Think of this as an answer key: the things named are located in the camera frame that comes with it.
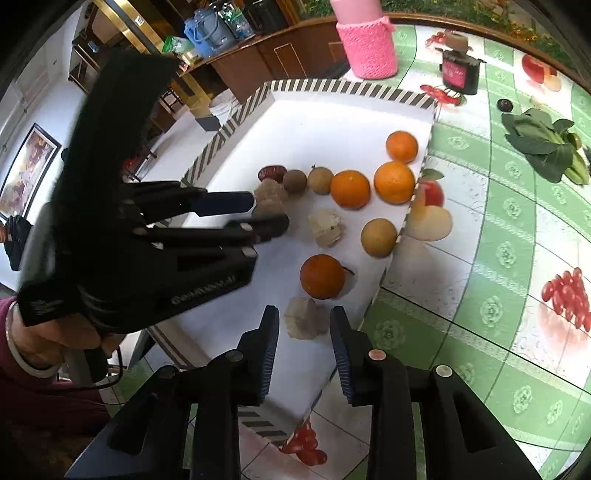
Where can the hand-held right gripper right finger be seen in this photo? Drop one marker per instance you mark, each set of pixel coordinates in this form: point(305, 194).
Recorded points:
point(344, 364)

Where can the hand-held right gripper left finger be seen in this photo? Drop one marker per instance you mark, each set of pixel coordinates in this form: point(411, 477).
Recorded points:
point(270, 355)

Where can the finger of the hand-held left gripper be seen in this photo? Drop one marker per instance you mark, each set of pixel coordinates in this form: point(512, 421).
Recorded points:
point(258, 229)
point(221, 203)

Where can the dark red jujube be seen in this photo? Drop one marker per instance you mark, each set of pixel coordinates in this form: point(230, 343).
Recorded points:
point(272, 173)

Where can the brown kiwi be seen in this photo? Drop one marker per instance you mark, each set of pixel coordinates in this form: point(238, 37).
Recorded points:
point(321, 180)
point(294, 181)

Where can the orange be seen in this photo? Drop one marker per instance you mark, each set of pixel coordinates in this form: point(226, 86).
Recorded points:
point(394, 182)
point(351, 189)
point(322, 276)
point(401, 146)

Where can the white tray with striped rim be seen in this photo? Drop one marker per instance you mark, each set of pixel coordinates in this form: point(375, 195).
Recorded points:
point(323, 129)

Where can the brown round pear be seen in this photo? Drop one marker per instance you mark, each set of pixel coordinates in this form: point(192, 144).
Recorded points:
point(378, 237)

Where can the person's left hand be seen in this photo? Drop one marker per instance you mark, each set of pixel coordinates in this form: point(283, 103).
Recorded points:
point(51, 339)

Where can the dark cloth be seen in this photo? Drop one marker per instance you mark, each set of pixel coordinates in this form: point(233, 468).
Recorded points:
point(16, 240)

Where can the white bucket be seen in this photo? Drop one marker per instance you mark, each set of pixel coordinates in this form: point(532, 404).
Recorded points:
point(222, 108)

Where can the green fruit-print tablecloth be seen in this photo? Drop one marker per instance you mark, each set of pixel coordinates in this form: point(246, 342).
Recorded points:
point(461, 300)

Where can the wooden counter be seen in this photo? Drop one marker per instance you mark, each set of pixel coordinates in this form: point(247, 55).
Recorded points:
point(277, 50)

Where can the green packet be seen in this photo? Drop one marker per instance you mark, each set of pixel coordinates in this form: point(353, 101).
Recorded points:
point(178, 45)

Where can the blue plastic jug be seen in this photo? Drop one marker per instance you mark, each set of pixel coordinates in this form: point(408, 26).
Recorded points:
point(207, 27)

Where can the clear plastic bag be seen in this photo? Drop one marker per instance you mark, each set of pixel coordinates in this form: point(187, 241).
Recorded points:
point(235, 18)

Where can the wooden cabinet with gold trim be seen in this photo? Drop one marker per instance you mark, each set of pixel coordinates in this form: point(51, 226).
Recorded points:
point(134, 23)

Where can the pink knitted basket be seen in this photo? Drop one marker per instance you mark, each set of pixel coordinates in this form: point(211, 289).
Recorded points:
point(369, 46)

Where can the pale pink container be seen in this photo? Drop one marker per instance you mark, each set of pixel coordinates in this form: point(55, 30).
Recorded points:
point(355, 9)

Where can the dark jar with cork lid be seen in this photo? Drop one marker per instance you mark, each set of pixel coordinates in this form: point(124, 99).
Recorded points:
point(459, 69)

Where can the dark purple fruit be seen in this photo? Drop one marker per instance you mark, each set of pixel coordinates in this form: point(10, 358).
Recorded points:
point(504, 105)

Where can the leafy green vegetable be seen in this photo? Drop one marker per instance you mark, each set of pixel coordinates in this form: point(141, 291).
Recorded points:
point(538, 138)

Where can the green bananas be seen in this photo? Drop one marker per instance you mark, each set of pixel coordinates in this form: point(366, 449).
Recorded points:
point(579, 168)

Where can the small olive fruit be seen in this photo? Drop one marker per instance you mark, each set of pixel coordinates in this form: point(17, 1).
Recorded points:
point(575, 140)

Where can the framed wall picture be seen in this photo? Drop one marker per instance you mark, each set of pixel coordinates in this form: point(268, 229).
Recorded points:
point(27, 170)

